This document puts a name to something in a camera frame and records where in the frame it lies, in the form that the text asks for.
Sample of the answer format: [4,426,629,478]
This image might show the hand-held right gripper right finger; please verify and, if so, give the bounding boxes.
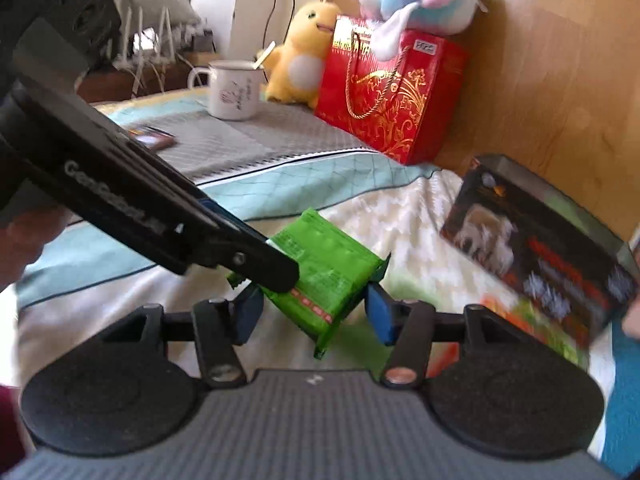
[364,282,541,389]

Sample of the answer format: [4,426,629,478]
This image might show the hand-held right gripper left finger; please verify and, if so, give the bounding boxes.
[102,285,266,389]

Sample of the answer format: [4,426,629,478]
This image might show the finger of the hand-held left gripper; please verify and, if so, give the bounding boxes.
[172,199,301,294]

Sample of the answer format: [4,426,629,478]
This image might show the green snack packet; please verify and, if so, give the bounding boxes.
[227,208,392,359]

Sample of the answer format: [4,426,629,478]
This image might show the black printed box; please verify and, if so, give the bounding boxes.
[440,154,640,346]

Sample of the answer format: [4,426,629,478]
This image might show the person's left hand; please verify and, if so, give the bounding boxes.
[0,208,73,293]

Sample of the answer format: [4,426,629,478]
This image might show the smartphone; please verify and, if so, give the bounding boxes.
[125,125,177,151]

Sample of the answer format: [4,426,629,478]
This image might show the dark wooden cabinet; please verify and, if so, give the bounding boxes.
[77,50,221,103]

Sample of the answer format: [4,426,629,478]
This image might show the patchwork bed cover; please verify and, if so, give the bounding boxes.
[15,85,616,386]

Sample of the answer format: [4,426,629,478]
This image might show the white mug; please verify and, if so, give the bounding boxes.
[187,59,263,121]

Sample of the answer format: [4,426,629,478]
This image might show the spoon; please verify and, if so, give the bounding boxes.
[252,40,276,70]

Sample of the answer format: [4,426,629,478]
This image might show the yellow plush duck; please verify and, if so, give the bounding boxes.
[257,0,341,108]

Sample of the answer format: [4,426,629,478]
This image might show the red biscuit gift box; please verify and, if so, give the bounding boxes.
[315,15,471,166]

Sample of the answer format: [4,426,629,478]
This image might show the blue patterned cloth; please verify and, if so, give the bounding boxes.
[600,325,640,476]

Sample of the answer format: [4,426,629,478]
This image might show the dark red clothing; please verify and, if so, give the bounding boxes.
[0,385,26,461]

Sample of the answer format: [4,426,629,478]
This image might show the wooden headboard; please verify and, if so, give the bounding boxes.
[325,0,640,241]

